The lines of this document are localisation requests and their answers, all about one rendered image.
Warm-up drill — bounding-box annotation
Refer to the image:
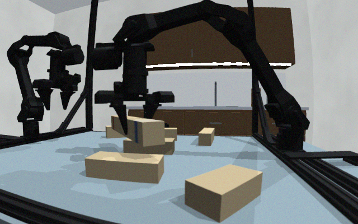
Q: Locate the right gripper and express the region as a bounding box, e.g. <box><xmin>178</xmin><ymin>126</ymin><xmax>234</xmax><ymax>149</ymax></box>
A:
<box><xmin>32</xmin><ymin>66</ymin><xmax>78</xmax><ymax>110</ymax></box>

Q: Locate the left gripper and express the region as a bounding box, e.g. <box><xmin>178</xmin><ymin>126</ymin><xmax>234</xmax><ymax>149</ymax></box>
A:
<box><xmin>95</xmin><ymin>66</ymin><xmax>175</xmax><ymax>135</ymax></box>

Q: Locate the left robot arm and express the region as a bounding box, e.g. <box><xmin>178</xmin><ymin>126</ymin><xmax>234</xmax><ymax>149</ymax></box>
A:
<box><xmin>91</xmin><ymin>0</ymin><xmax>310</xmax><ymax>152</ymax></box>

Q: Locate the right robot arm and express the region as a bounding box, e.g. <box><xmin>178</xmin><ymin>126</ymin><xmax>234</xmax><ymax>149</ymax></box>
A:
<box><xmin>7</xmin><ymin>31</ymin><xmax>84</xmax><ymax>138</ymax></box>

